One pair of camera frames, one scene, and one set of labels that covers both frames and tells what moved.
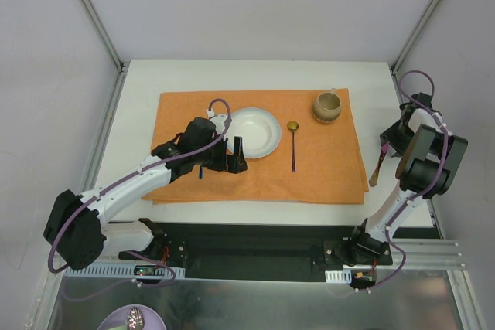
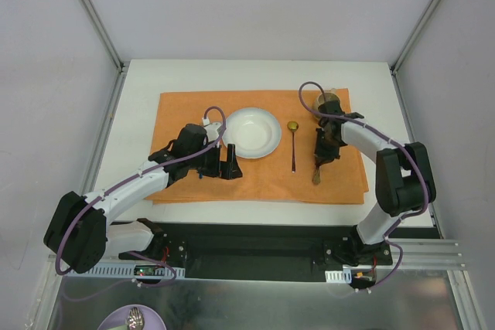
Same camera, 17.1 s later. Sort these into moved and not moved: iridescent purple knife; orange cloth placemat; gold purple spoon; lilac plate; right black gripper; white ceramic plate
Moved: right black gripper; iridescent purple knife
Not moved: lilac plate; gold purple spoon; white ceramic plate; orange cloth placemat
